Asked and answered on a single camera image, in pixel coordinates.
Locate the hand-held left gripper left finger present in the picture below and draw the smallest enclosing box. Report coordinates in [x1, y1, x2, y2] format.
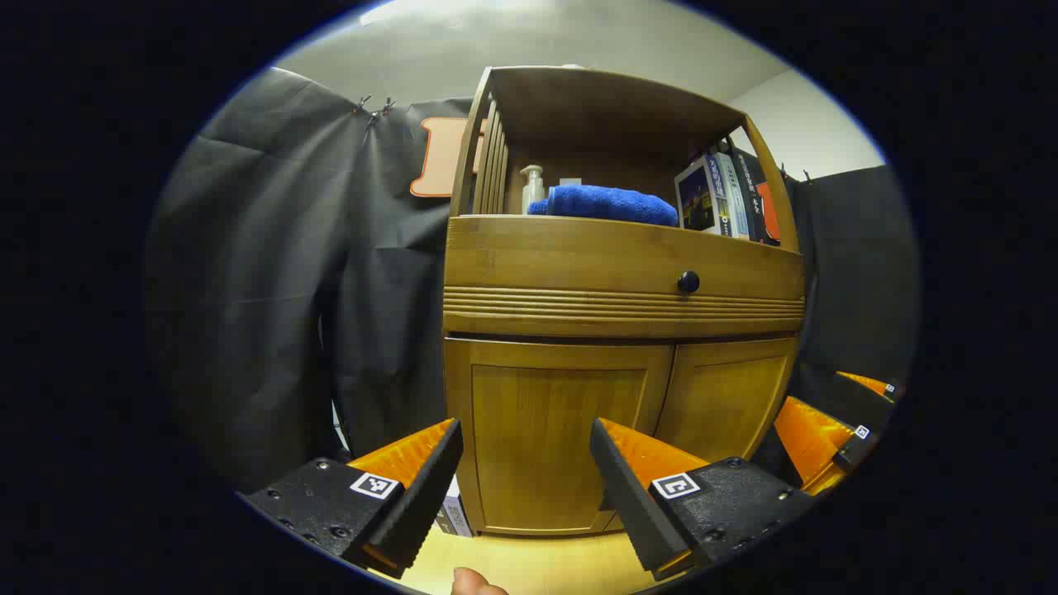
[240, 417, 464, 579]

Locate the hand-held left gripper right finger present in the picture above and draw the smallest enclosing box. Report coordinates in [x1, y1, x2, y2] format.
[589, 417, 819, 582]

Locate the wooden shoe cabinet door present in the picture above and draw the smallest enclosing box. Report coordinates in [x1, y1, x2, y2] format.
[602, 335, 799, 532]
[446, 337, 674, 536]

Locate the wooden double-door shoe cabinet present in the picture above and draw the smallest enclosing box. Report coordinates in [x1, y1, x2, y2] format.
[441, 64, 807, 538]

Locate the wooden cabinet drawer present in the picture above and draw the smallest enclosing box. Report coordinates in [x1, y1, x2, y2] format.
[442, 215, 807, 338]

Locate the pale blue standing book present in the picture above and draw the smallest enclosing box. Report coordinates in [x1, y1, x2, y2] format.
[444, 475, 474, 538]

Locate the orange and black book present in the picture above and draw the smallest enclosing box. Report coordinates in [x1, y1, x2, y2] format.
[754, 182, 782, 246]

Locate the white spine book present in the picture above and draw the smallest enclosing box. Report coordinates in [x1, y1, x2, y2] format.
[712, 151, 751, 240]

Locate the blue cover book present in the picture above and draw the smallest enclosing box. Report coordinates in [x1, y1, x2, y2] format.
[674, 155, 732, 236]

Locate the black backdrop cloth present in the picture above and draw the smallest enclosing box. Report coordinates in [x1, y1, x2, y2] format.
[145, 66, 920, 497]

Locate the blue folded towel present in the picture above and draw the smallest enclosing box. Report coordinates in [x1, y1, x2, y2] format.
[527, 183, 680, 228]

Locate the white pump bottle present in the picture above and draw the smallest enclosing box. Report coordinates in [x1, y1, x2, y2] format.
[519, 164, 547, 216]

